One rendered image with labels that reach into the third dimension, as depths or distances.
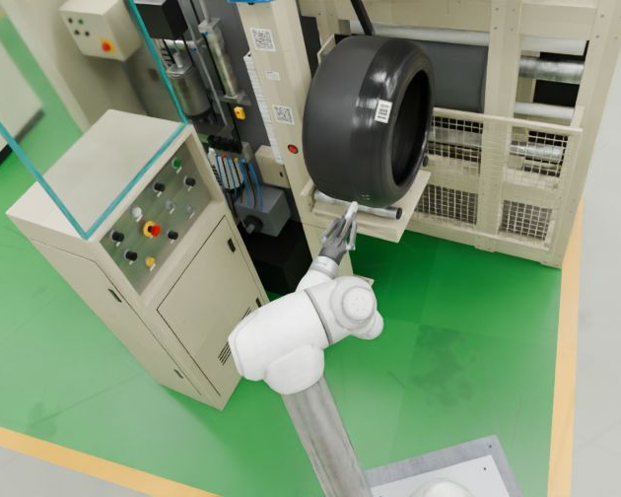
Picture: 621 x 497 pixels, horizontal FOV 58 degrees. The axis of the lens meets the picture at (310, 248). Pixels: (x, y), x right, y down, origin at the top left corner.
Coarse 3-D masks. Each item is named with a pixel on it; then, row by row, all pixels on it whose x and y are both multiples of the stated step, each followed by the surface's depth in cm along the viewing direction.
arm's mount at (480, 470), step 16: (464, 464) 158; (480, 464) 158; (400, 480) 159; (416, 480) 158; (464, 480) 156; (480, 480) 155; (496, 480) 154; (384, 496) 157; (400, 496) 156; (480, 496) 152; (496, 496) 152
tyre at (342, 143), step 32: (320, 64) 176; (352, 64) 168; (384, 64) 165; (416, 64) 173; (320, 96) 169; (352, 96) 165; (384, 96) 163; (416, 96) 206; (320, 128) 170; (352, 128) 166; (384, 128) 165; (416, 128) 211; (320, 160) 175; (352, 160) 170; (384, 160) 170; (416, 160) 203; (352, 192) 180; (384, 192) 179
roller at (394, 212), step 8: (320, 192) 210; (320, 200) 211; (328, 200) 209; (336, 200) 207; (360, 208) 204; (368, 208) 202; (376, 208) 201; (384, 208) 200; (392, 208) 199; (400, 208) 199; (384, 216) 201; (392, 216) 199; (400, 216) 200
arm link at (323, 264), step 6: (318, 258) 176; (324, 258) 175; (312, 264) 176; (318, 264) 174; (324, 264) 174; (330, 264) 174; (336, 264) 176; (318, 270) 173; (324, 270) 173; (330, 270) 174; (336, 270) 176; (330, 276) 174
